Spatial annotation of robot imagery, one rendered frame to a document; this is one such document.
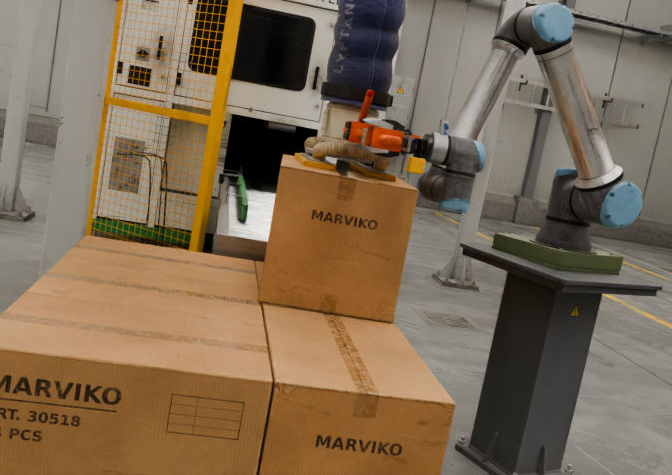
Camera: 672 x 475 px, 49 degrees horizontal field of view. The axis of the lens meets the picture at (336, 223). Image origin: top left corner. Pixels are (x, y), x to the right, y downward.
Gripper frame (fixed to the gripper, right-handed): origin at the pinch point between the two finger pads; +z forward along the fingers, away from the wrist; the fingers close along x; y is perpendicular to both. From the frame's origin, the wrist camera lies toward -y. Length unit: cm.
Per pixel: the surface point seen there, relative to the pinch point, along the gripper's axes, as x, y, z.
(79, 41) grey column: 15, 133, 107
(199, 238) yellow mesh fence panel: -63, 138, 42
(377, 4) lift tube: 38.8, 16.9, 0.6
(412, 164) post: -9, 118, -47
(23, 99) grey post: -23, 344, 181
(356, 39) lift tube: 27.5, 17.6, 4.7
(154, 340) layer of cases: -54, -48, 46
